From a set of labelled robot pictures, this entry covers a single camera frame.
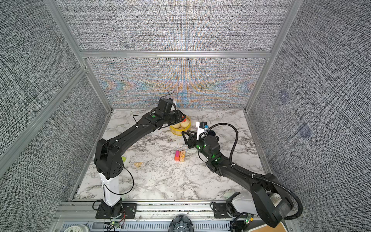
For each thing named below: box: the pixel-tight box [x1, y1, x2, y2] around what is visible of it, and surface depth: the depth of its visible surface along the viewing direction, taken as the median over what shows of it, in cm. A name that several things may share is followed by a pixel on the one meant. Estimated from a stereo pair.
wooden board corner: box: [249, 221, 288, 232], surface depth 66 cm
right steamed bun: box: [179, 121, 190, 129], surface depth 105 cm
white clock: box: [63, 224, 91, 232], surface depth 67 cm
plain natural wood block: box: [179, 150, 186, 162], surface depth 92 cm
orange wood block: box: [174, 150, 181, 162], surface depth 92 cm
